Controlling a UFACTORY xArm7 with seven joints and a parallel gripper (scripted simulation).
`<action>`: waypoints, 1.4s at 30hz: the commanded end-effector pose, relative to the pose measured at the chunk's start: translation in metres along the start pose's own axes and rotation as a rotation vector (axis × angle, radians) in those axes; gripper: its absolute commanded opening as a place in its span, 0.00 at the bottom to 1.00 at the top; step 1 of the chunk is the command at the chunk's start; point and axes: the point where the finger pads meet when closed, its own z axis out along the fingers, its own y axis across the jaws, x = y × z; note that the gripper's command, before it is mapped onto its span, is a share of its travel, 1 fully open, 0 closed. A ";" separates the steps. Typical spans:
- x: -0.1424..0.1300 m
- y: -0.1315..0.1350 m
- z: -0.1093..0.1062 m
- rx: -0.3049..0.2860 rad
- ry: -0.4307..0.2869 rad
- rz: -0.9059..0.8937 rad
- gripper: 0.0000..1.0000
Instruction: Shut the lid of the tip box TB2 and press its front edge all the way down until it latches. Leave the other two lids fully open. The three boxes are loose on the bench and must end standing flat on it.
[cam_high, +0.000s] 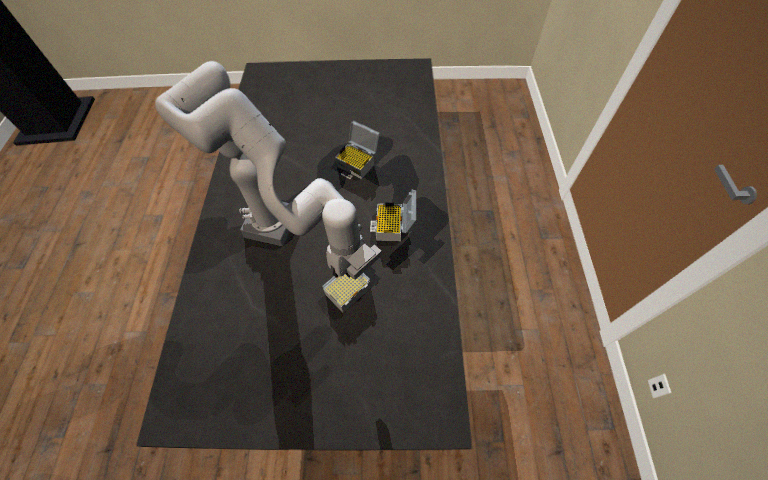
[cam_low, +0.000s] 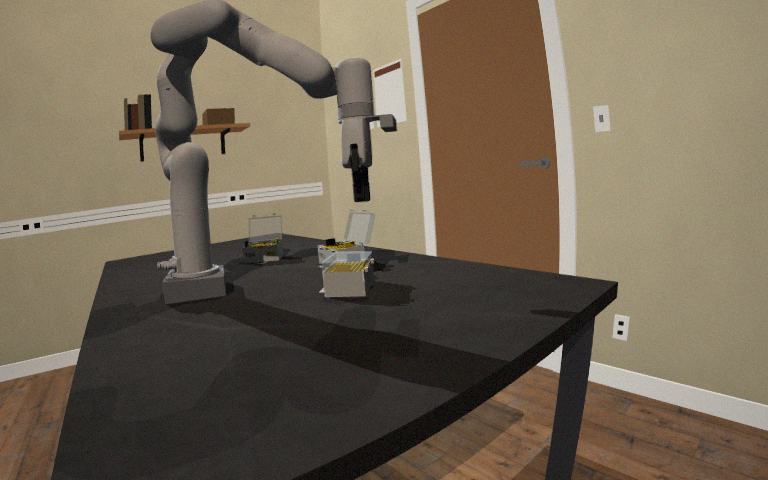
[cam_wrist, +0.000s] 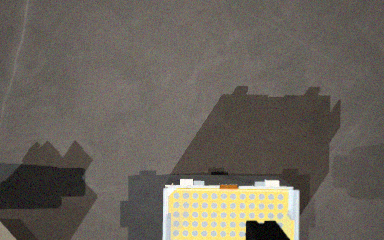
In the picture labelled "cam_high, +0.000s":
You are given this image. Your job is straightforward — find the white label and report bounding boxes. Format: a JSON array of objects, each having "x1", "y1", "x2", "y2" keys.
[{"x1": 341, "y1": 171, "x2": 376, "y2": 232}]

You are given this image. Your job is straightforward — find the yellow perforated tip rack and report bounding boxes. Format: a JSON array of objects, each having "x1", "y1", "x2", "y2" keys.
[
  {"x1": 338, "y1": 146, "x2": 372, "y2": 170},
  {"x1": 377, "y1": 202, "x2": 401, "y2": 233}
]

